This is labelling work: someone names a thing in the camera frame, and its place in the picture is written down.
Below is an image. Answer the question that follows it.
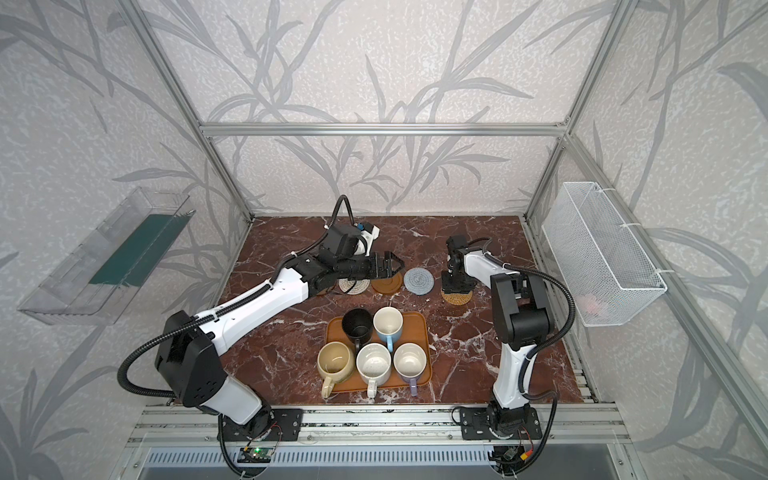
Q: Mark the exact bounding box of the tan rattan coaster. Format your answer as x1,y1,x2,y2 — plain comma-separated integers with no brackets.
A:
441,291,473,306

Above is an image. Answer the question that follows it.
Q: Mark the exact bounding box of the brown wooden coaster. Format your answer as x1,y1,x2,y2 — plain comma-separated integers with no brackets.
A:
371,273,403,295

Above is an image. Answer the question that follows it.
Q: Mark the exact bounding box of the grey blue woven coaster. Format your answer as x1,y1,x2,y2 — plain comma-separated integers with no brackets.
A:
403,267,435,296

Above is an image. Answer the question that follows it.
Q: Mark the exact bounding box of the light blue mug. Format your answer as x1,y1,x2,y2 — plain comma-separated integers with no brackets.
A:
373,306,404,354

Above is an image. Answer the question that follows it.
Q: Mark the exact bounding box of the black mug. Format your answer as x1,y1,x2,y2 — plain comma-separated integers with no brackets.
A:
342,308,373,353

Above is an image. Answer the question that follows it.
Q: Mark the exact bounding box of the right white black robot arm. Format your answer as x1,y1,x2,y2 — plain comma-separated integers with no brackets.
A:
441,235,577,437

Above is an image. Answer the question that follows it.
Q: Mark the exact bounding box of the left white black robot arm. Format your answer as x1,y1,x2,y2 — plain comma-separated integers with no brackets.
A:
117,213,404,434

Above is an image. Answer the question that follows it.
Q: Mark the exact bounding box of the white woven round coaster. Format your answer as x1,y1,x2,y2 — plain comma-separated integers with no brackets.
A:
338,279,370,295

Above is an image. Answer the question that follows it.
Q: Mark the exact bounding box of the brown rectangular tray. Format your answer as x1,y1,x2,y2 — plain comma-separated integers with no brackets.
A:
326,312,433,396

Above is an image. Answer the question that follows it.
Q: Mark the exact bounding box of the beige mug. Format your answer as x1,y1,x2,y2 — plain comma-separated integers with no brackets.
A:
316,341,355,399

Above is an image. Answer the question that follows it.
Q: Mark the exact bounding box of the pink object in basket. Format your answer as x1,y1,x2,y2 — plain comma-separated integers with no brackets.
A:
576,293,607,318

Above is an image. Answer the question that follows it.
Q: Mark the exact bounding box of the green circuit board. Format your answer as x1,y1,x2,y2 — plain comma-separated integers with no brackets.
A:
237,447,275,464

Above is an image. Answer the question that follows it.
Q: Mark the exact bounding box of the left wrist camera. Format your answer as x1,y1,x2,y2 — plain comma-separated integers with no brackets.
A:
356,221,380,244

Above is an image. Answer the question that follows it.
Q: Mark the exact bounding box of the white lilac-handled mug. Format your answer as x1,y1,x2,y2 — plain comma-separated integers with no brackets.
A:
393,343,428,397

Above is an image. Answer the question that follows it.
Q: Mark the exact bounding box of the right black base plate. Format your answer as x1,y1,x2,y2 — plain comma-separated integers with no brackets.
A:
451,406,543,441

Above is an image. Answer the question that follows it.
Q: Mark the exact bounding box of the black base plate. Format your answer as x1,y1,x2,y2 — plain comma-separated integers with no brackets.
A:
217,407,304,442
451,406,543,441

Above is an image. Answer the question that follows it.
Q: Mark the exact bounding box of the white wire mesh basket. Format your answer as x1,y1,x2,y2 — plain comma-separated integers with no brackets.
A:
542,182,667,327

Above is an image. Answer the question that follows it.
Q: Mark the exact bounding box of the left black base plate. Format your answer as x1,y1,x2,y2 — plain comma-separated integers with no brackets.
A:
217,407,304,442

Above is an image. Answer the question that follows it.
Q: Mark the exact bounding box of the aluminium cage frame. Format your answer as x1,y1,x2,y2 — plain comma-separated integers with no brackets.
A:
118,1,767,447

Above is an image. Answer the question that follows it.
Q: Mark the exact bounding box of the right controller with wires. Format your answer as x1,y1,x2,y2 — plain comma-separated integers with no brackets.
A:
488,445,534,467

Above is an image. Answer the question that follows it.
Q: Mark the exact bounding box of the aluminium front rail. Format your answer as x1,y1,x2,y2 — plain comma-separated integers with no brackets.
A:
127,403,631,447

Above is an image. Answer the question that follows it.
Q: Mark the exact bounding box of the clear plastic wall bin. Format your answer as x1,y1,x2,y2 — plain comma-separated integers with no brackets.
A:
18,187,196,326

